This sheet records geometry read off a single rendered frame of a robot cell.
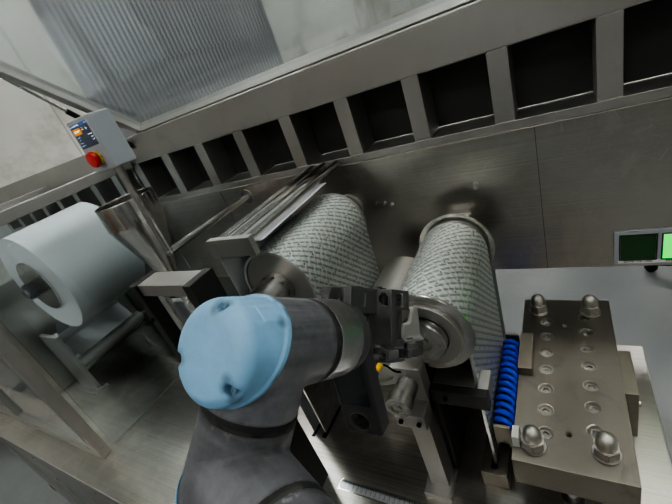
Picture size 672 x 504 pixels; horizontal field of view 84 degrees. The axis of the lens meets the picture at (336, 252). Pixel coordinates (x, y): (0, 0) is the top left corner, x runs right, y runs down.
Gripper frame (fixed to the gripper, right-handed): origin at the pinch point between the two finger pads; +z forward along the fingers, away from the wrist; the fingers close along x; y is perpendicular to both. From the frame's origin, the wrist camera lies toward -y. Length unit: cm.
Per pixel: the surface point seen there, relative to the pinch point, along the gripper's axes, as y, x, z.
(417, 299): 6.3, -1.4, 0.2
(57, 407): -23, 95, -4
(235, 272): 11.0, 34.3, -1.9
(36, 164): 122, 374, 71
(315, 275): 10.2, 16.7, -0.1
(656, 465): -20.1, -30.6, 33.6
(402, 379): -6.1, 3.0, 5.1
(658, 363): -18, -52, 177
